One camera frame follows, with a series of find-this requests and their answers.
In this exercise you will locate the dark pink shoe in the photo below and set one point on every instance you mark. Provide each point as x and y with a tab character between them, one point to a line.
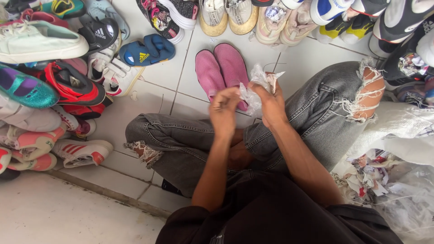
44	17

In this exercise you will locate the black pink sneaker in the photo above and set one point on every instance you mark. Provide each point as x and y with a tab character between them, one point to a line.
157	18

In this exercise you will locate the light blue shoe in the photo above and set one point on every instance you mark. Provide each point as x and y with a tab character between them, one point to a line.
105	12

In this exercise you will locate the black shirt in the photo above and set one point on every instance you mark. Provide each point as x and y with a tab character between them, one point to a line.
271	213

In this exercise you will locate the mint white sneaker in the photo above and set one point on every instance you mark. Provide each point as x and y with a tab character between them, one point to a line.
40	42

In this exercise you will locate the white sneaker pink lining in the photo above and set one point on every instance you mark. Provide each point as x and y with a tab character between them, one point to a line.
76	125

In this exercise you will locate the grey ripped jeans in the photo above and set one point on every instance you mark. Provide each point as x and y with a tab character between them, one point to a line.
322	101

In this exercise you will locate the teal glitter shoe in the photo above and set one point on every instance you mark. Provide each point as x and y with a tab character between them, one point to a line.
25	88

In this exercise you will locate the blue yellow sandal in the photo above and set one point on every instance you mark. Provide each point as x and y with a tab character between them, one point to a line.
152	49

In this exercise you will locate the white blue sneaker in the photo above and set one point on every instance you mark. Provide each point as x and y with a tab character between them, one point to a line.
327	10

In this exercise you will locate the person's left hand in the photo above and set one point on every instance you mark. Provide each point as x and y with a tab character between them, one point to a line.
223	115

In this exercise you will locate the heap of crumpled paper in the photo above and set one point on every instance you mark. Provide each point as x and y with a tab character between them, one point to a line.
359	176

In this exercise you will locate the beige gold-soled sneaker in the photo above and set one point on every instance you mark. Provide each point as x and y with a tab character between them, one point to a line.
213	20
241	18

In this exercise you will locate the person's right fingers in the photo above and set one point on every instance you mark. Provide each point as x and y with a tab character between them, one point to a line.
266	88

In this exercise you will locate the red black sneaker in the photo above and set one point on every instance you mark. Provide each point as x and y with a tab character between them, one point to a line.
76	84
90	110

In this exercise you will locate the plain white shoe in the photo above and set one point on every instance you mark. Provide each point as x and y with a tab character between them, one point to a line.
27	117

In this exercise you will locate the black slide sandal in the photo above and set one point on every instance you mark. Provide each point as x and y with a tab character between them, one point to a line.
98	34

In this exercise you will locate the clear plastic wrap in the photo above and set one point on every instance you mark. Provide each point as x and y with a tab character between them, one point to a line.
248	100

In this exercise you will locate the heap of black white sneakers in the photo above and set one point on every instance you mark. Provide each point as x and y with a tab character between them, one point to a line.
403	23

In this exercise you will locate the yellow black sneaker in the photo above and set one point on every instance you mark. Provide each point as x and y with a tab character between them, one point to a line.
357	30
330	32

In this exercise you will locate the pale pink sneaker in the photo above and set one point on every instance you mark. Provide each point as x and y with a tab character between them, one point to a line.
269	28
296	28

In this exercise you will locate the pink mesh shoe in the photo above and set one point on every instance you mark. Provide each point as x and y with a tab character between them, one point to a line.
232	64
207	73

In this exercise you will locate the white woven sack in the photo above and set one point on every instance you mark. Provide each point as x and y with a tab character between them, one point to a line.
396	128

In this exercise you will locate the black sneaker white sole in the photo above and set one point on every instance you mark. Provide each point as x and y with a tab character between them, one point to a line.
183	12

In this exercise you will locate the person's left fingers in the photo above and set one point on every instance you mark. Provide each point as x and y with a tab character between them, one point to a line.
226	96

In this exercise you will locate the white red striped sneaker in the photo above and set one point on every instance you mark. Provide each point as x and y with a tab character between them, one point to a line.
81	152

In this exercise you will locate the person's right hand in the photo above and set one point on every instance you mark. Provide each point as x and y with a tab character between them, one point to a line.
273	105

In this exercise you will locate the clear plastic bag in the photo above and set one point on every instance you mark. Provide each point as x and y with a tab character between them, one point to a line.
410	203

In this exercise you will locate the teal yellow shoe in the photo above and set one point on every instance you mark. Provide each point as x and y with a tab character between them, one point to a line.
66	7

